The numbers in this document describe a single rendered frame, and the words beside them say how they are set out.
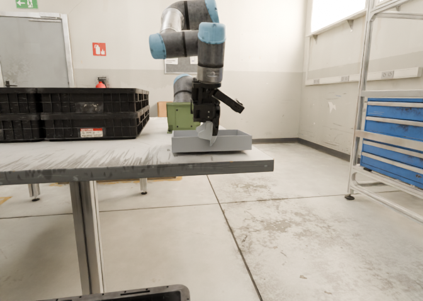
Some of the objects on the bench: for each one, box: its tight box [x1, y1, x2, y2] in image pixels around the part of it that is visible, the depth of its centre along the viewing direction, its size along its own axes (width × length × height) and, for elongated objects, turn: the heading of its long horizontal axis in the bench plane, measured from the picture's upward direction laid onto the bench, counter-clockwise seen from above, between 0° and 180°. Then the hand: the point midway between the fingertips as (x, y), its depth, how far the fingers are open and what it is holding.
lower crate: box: [0, 113, 47, 143], centre depth 114 cm, size 40×30×12 cm
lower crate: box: [40, 110, 144, 142], centre depth 121 cm, size 40×30×12 cm
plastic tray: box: [171, 129, 252, 152], centre depth 91 cm, size 27×20×5 cm
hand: (212, 141), depth 82 cm, fingers closed, pressing on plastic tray
